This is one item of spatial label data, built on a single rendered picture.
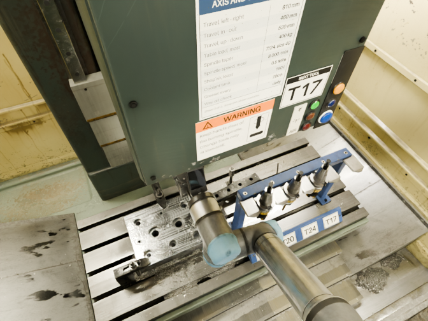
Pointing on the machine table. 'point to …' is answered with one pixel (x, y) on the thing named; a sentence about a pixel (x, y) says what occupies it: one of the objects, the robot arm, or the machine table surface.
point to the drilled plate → (173, 212)
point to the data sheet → (243, 51)
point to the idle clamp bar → (235, 188)
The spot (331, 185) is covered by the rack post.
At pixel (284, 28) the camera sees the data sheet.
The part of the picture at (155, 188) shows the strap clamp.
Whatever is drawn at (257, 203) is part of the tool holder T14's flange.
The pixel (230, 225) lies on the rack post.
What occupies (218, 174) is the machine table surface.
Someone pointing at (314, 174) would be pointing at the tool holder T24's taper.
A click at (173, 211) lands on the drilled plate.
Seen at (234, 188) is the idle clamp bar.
